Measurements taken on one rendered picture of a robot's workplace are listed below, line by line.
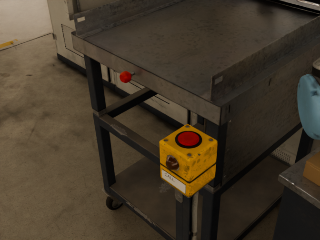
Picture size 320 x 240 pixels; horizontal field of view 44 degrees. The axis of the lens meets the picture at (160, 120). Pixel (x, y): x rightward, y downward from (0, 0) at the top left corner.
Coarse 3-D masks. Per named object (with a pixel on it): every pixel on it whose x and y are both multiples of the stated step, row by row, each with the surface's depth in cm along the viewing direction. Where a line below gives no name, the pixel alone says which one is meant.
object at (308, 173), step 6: (312, 156) 84; (318, 156) 84; (306, 162) 83; (312, 162) 82; (318, 162) 82; (306, 168) 84; (312, 168) 83; (318, 168) 81; (306, 174) 85; (312, 174) 83; (318, 174) 82; (312, 180) 84; (318, 180) 83
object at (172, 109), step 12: (120, 84) 246; (132, 84) 237; (156, 96) 224; (144, 108) 241; (156, 108) 229; (168, 108) 220; (180, 108) 212; (168, 120) 228; (180, 120) 217; (192, 120) 212
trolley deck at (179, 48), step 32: (192, 0) 149; (224, 0) 148; (256, 0) 147; (128, 32) 127; (160, 32) 126; (192, 32) 125; (224, 32) 125; (256, 32) 124; (288, 32) 123; (128, 64) 111; (160, 64) 109; (192, 64) 108; (224, 64) 108; (288, 64) 107; (192, 96) 97; (224, 96) 95; (256, 96) 101
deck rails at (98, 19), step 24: (120, 0) 132; (144, 0) 140; (168, 0) 148; (96, 24) 129; (120, 24) 132; (312, 24) 115; (264, 48) 100; (288, 48) 110; (240, 72) 97; (216, 96) 94
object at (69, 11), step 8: (64, 0) 135; (72, 0) 138; (80, 0) 140; (88, 0) 142; (96, 0) 144; (104, 0) 146; (112, 0) 148; (72, 8) 137; (80, 8) 141; (88, 8) 143; (72, 16) 138
